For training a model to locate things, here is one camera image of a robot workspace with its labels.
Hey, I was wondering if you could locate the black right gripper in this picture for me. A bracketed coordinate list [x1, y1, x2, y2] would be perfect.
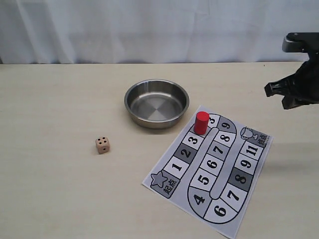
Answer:
[264, 52, 319, 110]

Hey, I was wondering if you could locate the red cylinder game piece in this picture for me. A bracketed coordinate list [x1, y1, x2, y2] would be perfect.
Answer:
[194, 111, 209, 135]

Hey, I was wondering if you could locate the wooden die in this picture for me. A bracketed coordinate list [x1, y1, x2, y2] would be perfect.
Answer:
[95, 136, 110, 154]

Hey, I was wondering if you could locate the paper game board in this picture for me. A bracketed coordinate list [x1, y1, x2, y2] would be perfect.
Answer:
[143, 106, 273, 239]

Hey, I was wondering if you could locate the stainless steel round bowl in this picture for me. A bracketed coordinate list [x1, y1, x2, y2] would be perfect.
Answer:
[124, 79, 189, 129]

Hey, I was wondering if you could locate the white curtain backdrop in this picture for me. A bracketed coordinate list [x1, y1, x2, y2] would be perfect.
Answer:
[0, 0, 319, 64]

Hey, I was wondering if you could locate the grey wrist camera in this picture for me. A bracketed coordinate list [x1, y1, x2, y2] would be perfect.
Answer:
[282, 32, 319, 53]

